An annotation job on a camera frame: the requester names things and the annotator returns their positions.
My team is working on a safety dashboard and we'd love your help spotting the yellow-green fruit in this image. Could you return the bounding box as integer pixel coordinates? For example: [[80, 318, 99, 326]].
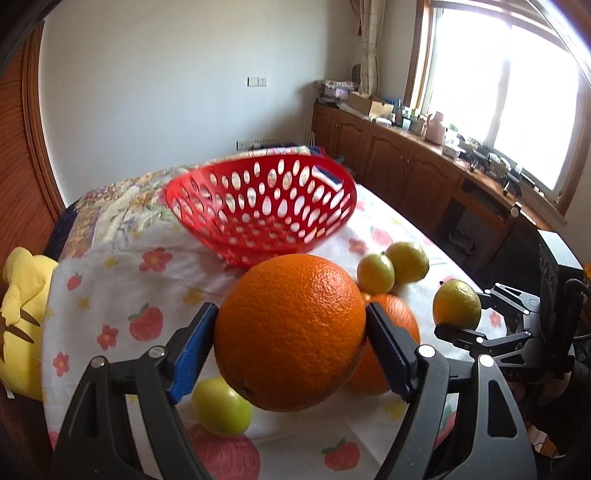
[[433, 279, 482, 330]]

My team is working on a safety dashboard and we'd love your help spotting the yellow pear-like fruit back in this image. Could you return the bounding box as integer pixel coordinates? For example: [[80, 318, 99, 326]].
[[386, 242, 430, 285]]

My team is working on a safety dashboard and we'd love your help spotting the large orange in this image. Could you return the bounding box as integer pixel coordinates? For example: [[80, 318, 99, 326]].
[[346, 294, 421, 396], [214, 254, 366, 412]]

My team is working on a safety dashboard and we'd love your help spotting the green-yellow apple back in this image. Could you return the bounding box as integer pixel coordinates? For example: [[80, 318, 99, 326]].
[[356, 254, 396, 295]]

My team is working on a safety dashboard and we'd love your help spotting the green apple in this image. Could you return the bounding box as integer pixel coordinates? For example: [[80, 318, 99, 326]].
[[191, 377, 252, 438]]

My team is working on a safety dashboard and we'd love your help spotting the wooden sideboard cabinet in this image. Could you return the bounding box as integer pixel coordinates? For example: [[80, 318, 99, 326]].
[[311, 103, 544, 293]]

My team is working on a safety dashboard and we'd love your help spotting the fruit print white cloth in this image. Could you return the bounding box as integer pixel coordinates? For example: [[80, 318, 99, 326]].
[[42, 187, 536, 479]]

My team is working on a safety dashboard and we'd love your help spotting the yellow plush toy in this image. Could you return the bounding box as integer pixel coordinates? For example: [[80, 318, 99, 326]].
[[1, 247, 57, 401]]

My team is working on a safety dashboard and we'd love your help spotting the pink white bottle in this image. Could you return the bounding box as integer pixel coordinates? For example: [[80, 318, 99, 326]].
[[425, 111, 446, 146]]

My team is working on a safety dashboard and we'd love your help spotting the floral bed quilt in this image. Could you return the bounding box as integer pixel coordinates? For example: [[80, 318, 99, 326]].
[[45, 146, 353, 269]]

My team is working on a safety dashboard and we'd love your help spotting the wooden louvered wardrobe door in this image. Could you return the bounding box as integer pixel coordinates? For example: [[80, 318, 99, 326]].
[[0, 24, 65, 259]]

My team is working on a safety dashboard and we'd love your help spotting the cardboard box on cabinet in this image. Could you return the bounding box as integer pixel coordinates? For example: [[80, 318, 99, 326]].
[[348, 92, 394, 118]]

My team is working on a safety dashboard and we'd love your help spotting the red perforated plastic basket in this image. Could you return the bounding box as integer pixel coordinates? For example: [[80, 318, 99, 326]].
[[164, 153, 356, 268]]

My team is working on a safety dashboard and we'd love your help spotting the patterned window curtain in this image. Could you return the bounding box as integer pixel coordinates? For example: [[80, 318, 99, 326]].
[[360, 0, 386, 96]]

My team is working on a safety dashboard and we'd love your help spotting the wooden window frame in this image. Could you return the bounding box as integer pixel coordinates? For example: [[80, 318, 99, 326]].
[[405, 1, 590, 216]]

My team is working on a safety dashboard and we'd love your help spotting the wall power outlet strip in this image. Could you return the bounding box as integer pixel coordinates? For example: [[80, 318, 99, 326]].
[[235, 138, 281, 151]]

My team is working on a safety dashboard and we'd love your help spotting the white wall switch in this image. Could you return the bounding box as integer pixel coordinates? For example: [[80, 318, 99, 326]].
[[246, 77, 267, 88]]

